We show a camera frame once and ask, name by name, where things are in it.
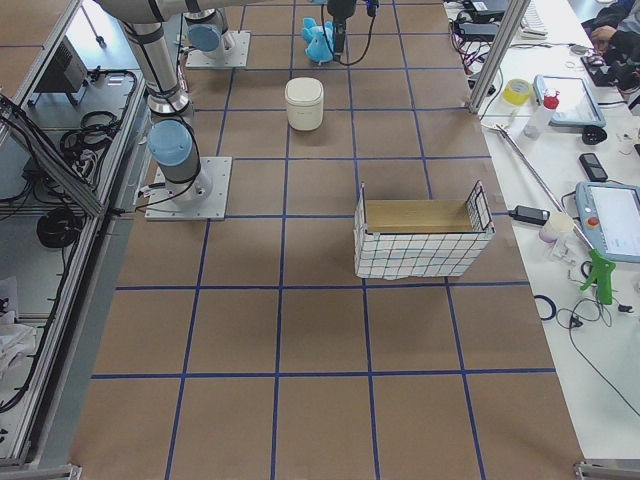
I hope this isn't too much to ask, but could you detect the clear bottle red cap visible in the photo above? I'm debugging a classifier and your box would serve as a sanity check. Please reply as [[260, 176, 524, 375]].
[[523, 89, 560, 140]]

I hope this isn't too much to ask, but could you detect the black power adapter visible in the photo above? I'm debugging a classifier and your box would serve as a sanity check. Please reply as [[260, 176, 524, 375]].
[[508, 205, 550, 226]]

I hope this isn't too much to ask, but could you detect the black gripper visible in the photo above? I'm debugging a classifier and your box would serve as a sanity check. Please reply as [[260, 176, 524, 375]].
[[327, 0, 356, 61]]

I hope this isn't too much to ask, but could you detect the aluminium frame post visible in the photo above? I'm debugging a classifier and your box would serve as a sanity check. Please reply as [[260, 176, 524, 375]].
[[467, 0, 530, 113]]

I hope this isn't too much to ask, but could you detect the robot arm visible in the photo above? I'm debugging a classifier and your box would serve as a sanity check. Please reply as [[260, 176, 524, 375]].
[[183, 1, 356, 70], [99, 1, 212, 207]]

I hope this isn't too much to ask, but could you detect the teach pendant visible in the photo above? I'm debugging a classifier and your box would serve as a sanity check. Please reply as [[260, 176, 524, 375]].
[[575, 182, 639, 263], [533, 74, 606, 128]]

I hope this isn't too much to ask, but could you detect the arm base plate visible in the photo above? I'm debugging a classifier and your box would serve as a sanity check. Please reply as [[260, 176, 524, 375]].
[[145, 157, 232, 221], [186, 28, 251, 70]]

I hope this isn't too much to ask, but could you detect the yellow tape roll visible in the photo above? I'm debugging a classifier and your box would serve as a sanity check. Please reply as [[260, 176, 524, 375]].
[[502, 78, 532, 105]]

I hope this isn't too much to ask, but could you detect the blue teddy bear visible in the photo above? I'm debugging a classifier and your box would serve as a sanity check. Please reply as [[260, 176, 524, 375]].
[[301, 17, 334, 64]]

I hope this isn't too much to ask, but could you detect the teach pendant far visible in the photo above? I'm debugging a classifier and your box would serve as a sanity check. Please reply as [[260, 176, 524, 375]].
[[533, 74, 606, 128]]

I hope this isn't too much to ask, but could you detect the metal reacher rod green handle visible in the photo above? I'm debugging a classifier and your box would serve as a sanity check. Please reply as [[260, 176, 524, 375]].
[[492, 124, 616, 305]]

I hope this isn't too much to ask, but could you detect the wooden box with grid cloth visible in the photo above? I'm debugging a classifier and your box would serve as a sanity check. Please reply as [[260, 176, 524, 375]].
[[354, 182, 495, 280]]

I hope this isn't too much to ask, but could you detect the teach pendant near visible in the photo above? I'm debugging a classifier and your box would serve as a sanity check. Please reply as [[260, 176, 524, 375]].
[[575, 182, 639, 263]]

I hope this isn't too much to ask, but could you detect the white paper cup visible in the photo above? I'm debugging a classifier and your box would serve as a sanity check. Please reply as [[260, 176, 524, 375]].
[[538, 211, 574, 244]]

